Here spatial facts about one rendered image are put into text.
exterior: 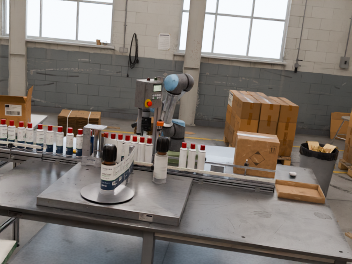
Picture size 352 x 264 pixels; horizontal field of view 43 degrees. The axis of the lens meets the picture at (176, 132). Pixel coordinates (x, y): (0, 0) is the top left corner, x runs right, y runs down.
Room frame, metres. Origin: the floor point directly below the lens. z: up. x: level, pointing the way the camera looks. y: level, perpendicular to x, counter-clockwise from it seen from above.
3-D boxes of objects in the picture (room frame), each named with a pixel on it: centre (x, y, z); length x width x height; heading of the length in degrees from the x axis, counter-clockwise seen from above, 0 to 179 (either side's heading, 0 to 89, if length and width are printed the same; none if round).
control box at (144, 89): (3.12, 0.21, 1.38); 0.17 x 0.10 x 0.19; 138
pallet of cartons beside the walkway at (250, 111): (6.84, -1.26, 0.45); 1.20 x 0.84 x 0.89; 4
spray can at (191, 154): (2.99, -0.13, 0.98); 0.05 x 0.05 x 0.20
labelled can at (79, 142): (3.09, 0.68, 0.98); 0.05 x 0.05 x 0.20
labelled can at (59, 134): (3.11, 0.83, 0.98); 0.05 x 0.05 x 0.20
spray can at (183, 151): (3.00, -0.07, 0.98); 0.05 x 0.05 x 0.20
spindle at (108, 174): (2.45, 0.36, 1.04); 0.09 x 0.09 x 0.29
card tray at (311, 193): (2.90, -0.87, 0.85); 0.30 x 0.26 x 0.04; 83
